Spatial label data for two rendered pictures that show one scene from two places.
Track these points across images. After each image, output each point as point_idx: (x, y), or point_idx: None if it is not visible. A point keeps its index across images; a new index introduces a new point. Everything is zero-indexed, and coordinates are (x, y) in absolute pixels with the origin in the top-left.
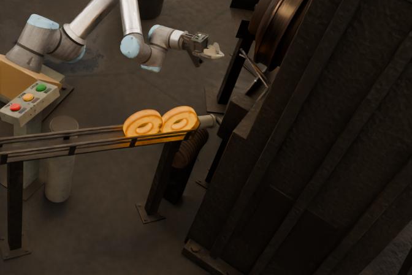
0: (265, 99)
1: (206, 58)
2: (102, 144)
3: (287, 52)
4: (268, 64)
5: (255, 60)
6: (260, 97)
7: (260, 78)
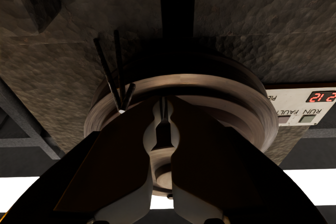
0: (21, 101)
1: (59, 163)
2: None
3: (54, 140)
4: (91, 103)
5: (88, 112)
6: (58, 42)
7: (99, 56)
